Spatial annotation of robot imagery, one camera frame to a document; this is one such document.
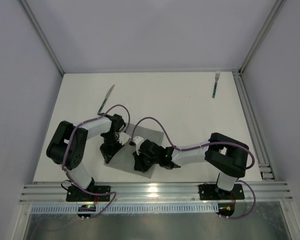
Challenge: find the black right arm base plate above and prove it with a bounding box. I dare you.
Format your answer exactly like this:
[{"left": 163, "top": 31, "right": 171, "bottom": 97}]
[{"left": 198, "top": 183, "right": 245, "bottom": 201}]

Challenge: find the aluminium left corner post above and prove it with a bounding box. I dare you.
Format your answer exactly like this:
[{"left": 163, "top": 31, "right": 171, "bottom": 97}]
[{"left": 17, "top": 0, "right": 65, "bottom": 77}]

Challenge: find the slotted grey cable duct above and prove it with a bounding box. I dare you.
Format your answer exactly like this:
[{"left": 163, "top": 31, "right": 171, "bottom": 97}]
[{"left": 30, "top": 202, "right": 218, "bottom": 215}]

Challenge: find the aluminium front rail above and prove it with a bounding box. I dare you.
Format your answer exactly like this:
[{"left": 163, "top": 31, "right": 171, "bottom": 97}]
[{"left": 19, "top": 181, "right": 293, "bottom": 204}]

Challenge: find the green handled fork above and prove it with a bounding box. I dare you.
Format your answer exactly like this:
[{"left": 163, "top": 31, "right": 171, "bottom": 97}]
[{"left": 212, "top": 70, "right": 221, "bottom": 98}]

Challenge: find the green handled knife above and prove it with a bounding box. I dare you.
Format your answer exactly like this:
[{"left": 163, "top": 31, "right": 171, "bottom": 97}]
[{"left": 97, "top": 85, "right": 115, "bottom": 116}]

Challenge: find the aluminium rail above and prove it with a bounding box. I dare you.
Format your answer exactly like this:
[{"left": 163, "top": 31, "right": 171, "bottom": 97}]
[
  {"left": 232, "top": 71, "right": 277, "bottom": 181},
  {"left": 19, "top": 181, "right": 293, "bottom": 204}
]

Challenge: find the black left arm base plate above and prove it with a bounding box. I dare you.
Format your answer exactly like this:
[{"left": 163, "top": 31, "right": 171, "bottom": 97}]
[{"left": 65, "top": 185, "right": 111, "bottom": 202}]

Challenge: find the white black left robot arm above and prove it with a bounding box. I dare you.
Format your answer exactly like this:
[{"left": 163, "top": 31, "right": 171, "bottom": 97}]
[{"left": 46, "top": 114, "right": 130, "bottom": 196}]

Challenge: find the aluminium right side rail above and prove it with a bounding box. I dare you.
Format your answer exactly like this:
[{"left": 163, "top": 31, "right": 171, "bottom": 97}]
[{"left": 232, "top": 71, "right": 277, "bottom": 181}]

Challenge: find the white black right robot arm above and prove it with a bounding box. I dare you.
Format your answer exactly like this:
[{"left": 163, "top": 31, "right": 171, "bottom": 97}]
[{"left": 130, "top": 132, "right": 250, "bottom": 199}]

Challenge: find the aluminium corner post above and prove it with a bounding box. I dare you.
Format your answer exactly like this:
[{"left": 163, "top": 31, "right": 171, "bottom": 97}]
[
  {"left": 238, "top": 0, "right": 286, "bottom": 75},
  {"left": 17, "top": 0, "right": 65, "bottom": 77}
]

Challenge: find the aluminium right corner post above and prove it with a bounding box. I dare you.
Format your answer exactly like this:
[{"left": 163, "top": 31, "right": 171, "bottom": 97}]
[{"left": 238, "top": 0, "right": 286, "bottom": 75}]

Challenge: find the left controller board with led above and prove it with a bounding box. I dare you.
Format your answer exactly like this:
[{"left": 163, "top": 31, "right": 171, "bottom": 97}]
[{"left": 76, "top": 204, "right": 96, "bottom": 219}]

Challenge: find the grey cloth napkin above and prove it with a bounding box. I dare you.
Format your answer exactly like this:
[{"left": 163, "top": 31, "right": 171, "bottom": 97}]
[{"left": 104, "top": 126, "right": 164, "bottom": 179}]

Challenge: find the right black connector board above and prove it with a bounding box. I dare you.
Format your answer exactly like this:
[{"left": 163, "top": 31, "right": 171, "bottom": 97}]
[{"left": 217, "top": 203, "right": 235, "bottom": 219}]

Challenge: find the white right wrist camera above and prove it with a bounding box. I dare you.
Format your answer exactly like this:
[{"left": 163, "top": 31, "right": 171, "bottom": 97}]
[{"left": 132, "top": 136, "right": 145, "bottom": 148}]

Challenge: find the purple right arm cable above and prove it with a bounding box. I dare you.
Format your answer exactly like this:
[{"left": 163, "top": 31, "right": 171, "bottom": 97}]
[{"left": 130, "top": 116, "right": 257, "bottom": 221}]

